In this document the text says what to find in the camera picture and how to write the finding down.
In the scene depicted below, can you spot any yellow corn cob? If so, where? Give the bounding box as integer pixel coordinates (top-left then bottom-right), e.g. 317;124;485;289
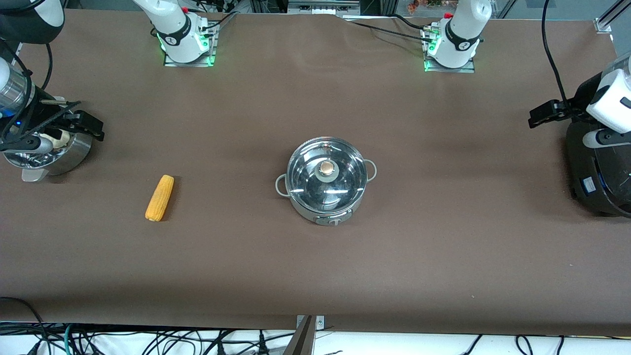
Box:
144;175;175;222

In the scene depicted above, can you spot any glass pot lid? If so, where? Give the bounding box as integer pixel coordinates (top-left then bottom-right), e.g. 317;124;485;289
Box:
286;137;368;210

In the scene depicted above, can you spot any silver steamer pot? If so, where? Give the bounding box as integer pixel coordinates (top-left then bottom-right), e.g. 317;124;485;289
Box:
2;129;94;183

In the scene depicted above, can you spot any silver electric cooking pot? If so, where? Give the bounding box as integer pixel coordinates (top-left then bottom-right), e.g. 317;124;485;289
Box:
275;137;378;226

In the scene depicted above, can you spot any black rice cooker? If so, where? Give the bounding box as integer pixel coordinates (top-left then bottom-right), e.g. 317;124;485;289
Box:
565;74;631;218

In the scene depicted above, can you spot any grey power strip box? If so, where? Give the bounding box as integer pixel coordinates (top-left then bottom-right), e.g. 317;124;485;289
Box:
287;0;361;16

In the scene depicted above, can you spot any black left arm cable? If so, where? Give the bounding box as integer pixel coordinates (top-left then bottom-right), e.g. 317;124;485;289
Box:
542;0;592;116

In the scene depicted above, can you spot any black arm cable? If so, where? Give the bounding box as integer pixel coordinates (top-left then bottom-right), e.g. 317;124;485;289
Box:
542;0;592;116
0;42;55;92

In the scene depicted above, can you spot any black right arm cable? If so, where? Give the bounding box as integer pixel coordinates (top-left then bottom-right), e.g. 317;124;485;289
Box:
0;42;55;92

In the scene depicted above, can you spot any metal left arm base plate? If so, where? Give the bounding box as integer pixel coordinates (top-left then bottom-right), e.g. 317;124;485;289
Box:
421;25;476;73

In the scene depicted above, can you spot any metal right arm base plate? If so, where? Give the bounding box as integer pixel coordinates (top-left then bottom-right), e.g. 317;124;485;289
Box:
163;21;218;67

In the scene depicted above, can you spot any black right base cable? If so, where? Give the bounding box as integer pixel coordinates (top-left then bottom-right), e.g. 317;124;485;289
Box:
197;9;241;34

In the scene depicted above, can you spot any black base cable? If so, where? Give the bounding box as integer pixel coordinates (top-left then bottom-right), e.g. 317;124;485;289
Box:
343;14;437;44
197;9;241;34

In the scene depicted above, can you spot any black left base cable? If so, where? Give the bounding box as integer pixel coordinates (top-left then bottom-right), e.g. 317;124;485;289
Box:
343;14;437;44

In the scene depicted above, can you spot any black looped floor cable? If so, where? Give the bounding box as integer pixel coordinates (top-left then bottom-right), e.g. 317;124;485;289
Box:
0;296;48;355

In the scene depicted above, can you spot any dark camera stand bar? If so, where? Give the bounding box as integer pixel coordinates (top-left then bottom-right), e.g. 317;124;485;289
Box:
282;316;316;355

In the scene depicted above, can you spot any metal table clamp bracket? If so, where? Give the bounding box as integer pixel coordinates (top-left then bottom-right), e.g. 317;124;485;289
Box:
296;315;325;332

